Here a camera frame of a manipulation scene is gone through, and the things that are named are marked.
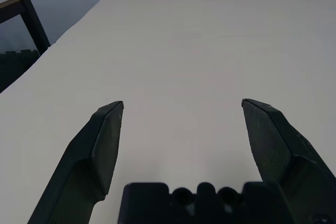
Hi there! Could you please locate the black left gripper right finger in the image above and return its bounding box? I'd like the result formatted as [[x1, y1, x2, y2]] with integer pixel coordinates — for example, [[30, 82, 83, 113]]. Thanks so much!
[[241, 98, 336, 224]]

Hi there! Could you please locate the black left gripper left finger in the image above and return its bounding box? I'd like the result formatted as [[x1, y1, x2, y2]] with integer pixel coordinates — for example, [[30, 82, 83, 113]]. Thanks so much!
[[27, 100, 124, 224]]

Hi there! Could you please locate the black foam floor mat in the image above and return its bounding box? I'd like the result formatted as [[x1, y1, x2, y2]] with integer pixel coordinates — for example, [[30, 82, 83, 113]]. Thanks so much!
[[0, 49, 40, 93]]

